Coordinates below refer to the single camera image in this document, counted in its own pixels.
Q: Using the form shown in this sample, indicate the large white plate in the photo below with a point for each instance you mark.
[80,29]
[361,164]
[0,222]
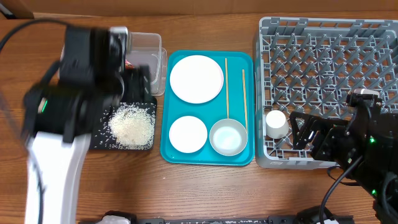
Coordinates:
[196,79]

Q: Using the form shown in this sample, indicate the teal serving tray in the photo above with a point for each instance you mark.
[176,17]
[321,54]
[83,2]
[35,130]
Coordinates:
[212,111]

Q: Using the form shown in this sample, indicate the cardboard wall panel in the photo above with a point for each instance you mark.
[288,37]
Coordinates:
[26,8]

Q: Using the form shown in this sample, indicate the black tray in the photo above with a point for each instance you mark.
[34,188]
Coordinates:
[101,138]

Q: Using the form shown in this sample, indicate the grey metal bowl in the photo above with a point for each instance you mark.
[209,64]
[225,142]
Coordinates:
[228,137]

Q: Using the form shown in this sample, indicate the small white dish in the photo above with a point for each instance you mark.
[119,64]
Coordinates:
[188,134]

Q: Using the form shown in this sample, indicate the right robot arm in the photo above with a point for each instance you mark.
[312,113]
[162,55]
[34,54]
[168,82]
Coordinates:
[365,147]

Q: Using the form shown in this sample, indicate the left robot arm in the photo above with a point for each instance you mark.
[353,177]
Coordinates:
[97,95]

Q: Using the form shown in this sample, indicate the white rice pile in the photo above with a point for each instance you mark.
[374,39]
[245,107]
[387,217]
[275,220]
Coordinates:
[132,126]

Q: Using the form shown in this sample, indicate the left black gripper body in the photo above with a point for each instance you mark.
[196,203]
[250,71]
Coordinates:
[111,85]

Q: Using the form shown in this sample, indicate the right wooden chopstick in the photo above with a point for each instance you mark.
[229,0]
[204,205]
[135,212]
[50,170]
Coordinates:
[245,100]

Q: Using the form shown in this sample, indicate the clear plastic bin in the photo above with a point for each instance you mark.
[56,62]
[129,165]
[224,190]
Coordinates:
[149,53]

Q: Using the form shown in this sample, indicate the wooden chopstick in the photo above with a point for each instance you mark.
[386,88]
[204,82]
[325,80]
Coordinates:
[245,100]
[227,87]

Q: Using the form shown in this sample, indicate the white cup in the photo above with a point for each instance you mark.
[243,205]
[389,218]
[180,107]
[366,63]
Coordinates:
[276,124]

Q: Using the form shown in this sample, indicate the red snack wrapper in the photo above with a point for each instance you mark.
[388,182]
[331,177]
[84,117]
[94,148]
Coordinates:
[128,65]

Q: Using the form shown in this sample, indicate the left wooden chopstick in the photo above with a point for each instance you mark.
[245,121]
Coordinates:
[227,87]

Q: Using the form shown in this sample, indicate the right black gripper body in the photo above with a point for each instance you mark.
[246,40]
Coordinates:
[332,144]

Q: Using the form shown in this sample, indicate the grey dishwasher rack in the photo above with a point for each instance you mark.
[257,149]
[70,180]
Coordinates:
[310,65]

